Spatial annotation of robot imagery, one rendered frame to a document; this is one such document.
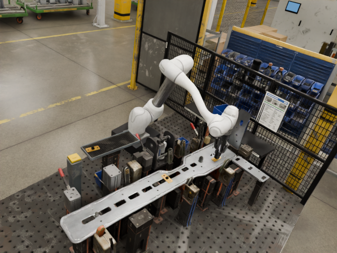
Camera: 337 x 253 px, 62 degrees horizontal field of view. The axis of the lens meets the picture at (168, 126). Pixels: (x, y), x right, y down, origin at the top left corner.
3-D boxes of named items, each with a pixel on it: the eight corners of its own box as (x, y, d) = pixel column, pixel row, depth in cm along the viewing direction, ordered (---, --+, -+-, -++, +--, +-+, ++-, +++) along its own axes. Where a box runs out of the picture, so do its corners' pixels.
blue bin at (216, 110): (232, 136, 239) (236, 124, 232) (209, 118, 259) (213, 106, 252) (245, 133, 248) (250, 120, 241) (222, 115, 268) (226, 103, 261)
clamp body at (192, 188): (184, 230, 193) (194, 195, 174) (172, 218, 200) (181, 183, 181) (193, 223, 199) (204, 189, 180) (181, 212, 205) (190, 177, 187)
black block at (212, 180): (203, 214, 207) (213, 186, 191) (193, 205, 213) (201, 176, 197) (210, 209, 212) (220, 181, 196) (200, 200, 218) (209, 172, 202)
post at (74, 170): (73, 214, 189) (71, 165, 165) (67, 207, 193) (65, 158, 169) (83, 209, 194) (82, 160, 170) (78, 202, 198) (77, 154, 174)
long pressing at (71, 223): (76, 250, 139) (76, 248, 138) (56, 219, 151) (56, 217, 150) (238, 156, 224) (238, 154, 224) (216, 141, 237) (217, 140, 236)
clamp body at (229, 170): (218, 210, 213) (231, 176, 194) (207, 200, 220) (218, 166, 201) (226, 205, 219) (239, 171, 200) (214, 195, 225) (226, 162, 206)
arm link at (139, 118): (124, 129, 252) (125, 109, 238) (137, 120, 264) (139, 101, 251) (137, 137, 245) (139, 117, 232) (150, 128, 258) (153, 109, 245)
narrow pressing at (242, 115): (237, 149, 230) (250, 114, 212) (226, 142, 237) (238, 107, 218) (238, 149, 231) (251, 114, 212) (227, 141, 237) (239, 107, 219)
